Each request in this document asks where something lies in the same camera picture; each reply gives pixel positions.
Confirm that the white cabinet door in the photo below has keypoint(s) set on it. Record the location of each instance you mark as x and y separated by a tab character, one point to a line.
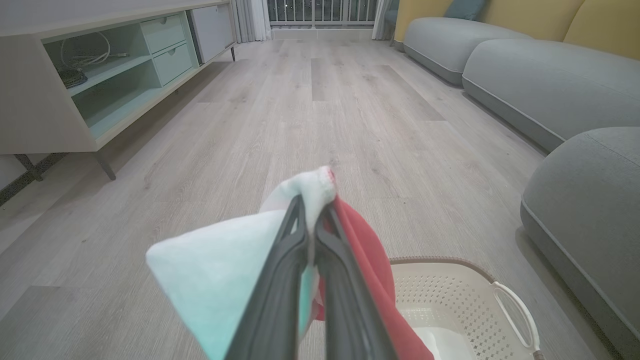
212	31

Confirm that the white perforated laundry basket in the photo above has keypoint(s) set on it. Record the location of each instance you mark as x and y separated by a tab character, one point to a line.
450	300

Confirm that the pale green cabinet drawer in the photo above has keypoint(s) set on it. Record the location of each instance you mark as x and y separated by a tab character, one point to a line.
162	32
172	62

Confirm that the black metal floor frame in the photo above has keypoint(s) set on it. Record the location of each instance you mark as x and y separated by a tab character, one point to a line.
27	175

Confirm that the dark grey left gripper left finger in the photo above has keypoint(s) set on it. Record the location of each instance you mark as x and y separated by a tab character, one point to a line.
280	290

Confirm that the yellow sofa backrest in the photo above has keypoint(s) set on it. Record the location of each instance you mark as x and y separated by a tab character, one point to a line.
510	15
610	25

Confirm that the teal cushion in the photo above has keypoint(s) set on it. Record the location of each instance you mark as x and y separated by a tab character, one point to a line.
465	8

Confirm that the balcony window railing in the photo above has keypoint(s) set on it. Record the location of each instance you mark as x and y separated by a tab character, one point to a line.
322	11

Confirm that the white low TV cabinet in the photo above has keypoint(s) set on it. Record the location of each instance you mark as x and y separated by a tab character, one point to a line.
30	100

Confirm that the grey sofa seat section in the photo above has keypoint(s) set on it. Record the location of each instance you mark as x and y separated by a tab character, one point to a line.
550	85
595	210
445	42

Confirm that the red and white garment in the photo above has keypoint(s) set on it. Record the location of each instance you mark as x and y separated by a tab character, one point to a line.
220	270

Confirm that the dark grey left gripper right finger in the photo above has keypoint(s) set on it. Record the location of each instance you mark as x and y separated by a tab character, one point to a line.
345	300

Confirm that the dark device on shelf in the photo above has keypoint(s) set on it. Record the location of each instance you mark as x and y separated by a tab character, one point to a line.
72	77

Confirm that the white curtain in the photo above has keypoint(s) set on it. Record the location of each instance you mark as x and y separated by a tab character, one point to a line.
384	19
252	19

